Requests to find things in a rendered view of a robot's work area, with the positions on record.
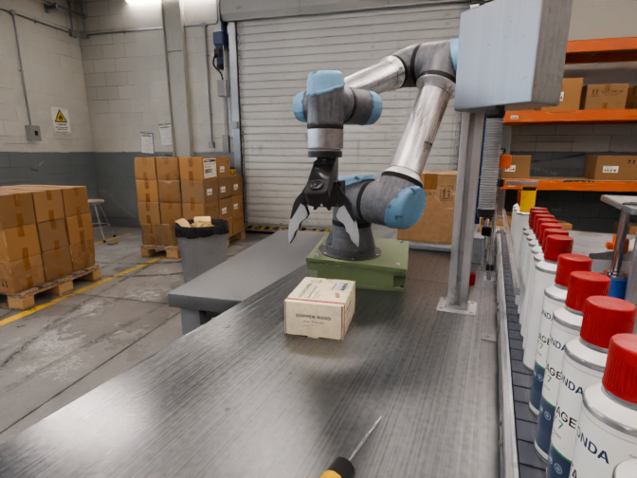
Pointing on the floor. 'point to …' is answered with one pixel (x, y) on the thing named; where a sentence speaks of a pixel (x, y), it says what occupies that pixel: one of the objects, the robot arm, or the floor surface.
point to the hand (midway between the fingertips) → (321, 247)
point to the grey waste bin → (202, 254)
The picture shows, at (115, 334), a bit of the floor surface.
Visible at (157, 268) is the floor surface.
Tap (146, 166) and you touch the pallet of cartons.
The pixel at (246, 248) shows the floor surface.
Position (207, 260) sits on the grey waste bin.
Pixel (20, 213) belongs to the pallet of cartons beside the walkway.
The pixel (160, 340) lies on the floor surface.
